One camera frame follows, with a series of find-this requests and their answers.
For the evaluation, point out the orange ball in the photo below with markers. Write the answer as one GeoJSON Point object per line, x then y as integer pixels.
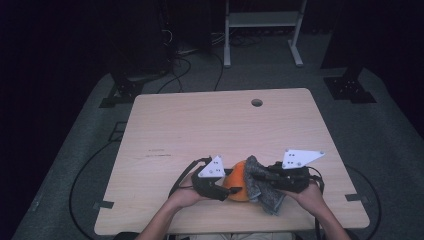
{"type": "Point", "coordinates": [235, 185]}

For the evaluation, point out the person's left hand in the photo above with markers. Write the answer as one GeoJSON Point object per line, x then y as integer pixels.
{"type": "Point", "coordinates": [186, 196]}

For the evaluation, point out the grey tape piece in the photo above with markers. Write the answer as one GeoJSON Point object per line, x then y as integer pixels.
{"type": "Point", "coordinates": [104, 204]}
{"type": "Point", "coordinates": [356, 198]}

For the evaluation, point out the grey terry cloth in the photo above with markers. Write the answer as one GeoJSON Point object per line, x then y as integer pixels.
{"type": "Point", "coordinates": [266, 196]}

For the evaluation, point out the person's right hand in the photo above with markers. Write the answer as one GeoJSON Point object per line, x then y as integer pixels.
{"type": "Point", "coordinates": [308, 200]}

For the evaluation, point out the black stand base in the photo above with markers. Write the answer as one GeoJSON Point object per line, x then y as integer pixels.
{"type": "Point", "coordinates": [121, 95]}
{"type": "Point", "coordinates": [348, 90]}

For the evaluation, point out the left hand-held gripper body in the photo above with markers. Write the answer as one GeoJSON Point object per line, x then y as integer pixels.
{"type": "Point", "coordinates": [208, 181]}

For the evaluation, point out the white metal stand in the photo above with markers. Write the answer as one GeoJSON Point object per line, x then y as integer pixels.
{"type": "Point", "coordinates": [263, 20]}

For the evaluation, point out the dark equipment tower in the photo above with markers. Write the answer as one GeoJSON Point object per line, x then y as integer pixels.
{"type": "Point", "coordinates": [143, 36]}

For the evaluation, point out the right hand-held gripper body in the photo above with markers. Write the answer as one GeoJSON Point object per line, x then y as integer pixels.
{"type": "Point", "coordinates": [293, 176]}

